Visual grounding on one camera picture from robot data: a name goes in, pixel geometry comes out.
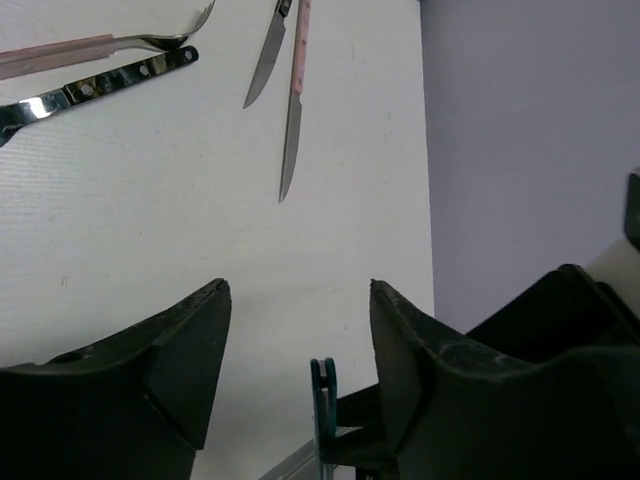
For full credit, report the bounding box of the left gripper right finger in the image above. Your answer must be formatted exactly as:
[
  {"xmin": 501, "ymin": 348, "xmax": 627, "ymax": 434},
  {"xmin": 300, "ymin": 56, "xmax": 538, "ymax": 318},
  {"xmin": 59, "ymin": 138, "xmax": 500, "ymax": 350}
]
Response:
[{"xmin": 319, "ymin": 278, "xmax": 640, "ymax": 480}]

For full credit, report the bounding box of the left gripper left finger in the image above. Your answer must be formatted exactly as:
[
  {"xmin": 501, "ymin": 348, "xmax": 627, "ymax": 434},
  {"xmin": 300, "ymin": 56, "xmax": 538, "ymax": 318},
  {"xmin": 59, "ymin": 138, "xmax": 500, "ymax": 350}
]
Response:
[{"xmin": 1, "ymin": 279, "xmax": 231, "ymax": 479}]

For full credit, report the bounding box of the black handled fork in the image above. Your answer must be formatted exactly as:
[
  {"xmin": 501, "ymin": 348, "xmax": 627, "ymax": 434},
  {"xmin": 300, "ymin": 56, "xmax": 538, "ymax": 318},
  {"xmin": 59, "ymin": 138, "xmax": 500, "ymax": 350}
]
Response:
[{"xmin": 1, "ymin": 45, "xmax": 199, "ymax": 146}]

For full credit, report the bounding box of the pink handled knife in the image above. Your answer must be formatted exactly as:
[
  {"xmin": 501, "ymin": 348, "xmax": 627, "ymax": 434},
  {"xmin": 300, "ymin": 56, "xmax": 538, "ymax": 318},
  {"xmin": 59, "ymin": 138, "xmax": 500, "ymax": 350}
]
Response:
[{"xmin": 279, "ymin": 0, "xmax": 311, "ymax": 203}]

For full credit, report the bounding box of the pink handled fork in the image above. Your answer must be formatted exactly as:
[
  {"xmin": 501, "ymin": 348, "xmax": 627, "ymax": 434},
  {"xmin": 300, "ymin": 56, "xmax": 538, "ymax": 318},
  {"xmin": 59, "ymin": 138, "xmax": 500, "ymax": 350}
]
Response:
[{"xmin": 1, "ymin": 1, "xmax": 215, "ymax": 80}]

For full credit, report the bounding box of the black handled knife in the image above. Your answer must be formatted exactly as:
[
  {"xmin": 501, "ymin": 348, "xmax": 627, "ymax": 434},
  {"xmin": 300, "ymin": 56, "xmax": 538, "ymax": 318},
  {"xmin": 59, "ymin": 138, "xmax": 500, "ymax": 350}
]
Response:
[{"xmin": 243, "ymin": 0, "xmax": 293, "ymax": 109}]

